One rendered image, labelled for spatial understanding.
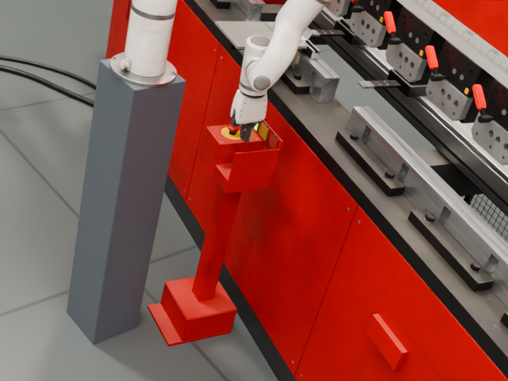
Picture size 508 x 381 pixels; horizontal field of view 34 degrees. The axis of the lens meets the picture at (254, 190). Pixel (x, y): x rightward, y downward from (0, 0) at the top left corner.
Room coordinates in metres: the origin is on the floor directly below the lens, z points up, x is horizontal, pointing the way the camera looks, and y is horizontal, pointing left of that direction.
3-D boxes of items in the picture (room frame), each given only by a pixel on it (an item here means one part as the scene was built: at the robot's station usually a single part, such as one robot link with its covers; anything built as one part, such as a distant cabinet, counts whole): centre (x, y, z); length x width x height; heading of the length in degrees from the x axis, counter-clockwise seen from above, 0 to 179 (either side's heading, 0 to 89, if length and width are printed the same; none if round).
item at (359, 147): (2.11, -0.31, 0.89); 0.30 x 0.05 x 0.03; 35
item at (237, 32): (2.56, 0.12, 1.00); 0.26 x 0.18 x 0.01; 125
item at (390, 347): (1.71, -0.46, 0.59); 0.15 x 0.02 x 0.07; 35
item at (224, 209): (2.22, 0.08, 0.39); 0.06 x 0.06 x 0.54; 37
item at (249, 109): (2.15, 0.08, 0.95); 0.10 x 0.07 x 0.11; 127
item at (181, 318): (2.20, 0.10, 0.06); 0.25 x 0.20 x 0.12; 127
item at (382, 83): (2.45, -0.34, 1.01); 0.26 x 0.12 x 0.05; 125
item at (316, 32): (2.74, -0.14, 1.01); 0.26 x 0.12 x 0.05; 125
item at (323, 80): (2.60, -0.04, 0.92); 0.39 x 0.06 x 0.10; 35
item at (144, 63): (2.08, 0.40, 1.09); 0.19 x 0.19 x 0.18
